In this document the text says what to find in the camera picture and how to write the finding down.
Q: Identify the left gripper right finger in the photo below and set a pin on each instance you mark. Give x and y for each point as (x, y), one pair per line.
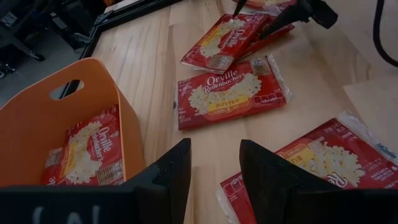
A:
(270, 186)

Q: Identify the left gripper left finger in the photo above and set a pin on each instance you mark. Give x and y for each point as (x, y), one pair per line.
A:
(168, 193)

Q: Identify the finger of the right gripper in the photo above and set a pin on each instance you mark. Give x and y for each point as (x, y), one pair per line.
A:
(240, 7)
(289, 15)

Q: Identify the orange plastic basket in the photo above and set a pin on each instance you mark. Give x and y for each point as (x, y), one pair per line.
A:
(31, 124)

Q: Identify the black equipment stand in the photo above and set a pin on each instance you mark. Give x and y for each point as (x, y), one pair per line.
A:
(9, 18)

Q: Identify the black aluminium table frame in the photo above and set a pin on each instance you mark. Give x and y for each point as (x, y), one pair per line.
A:
(102, 25)

